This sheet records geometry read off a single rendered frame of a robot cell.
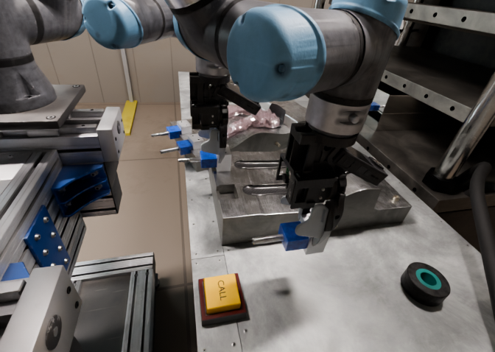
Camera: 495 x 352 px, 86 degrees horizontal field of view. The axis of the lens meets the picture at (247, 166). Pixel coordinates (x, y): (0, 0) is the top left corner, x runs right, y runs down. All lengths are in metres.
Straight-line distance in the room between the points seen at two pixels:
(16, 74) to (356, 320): 0.82
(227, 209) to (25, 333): 0.37
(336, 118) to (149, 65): 3.13
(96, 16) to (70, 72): 3.09
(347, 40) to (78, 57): 3.32
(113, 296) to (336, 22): 1.23
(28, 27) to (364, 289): 0.86
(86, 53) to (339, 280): 3.24
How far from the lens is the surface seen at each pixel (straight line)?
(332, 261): 0.66
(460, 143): 1.03
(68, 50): 3.50
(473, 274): 0.83
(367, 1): 0.31
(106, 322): 1.27
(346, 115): 0.34
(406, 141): 1.37
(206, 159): 0.67
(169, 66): 3.37
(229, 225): 0.59
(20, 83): 0.73
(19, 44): 0.72
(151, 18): 0.51
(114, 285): 1.34
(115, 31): 0.47
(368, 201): 0.70
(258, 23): 0.22
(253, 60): 0.23
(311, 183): 0.37
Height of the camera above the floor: 1.30
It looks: 35 degrees down
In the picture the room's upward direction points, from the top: 6 degrees clockwise
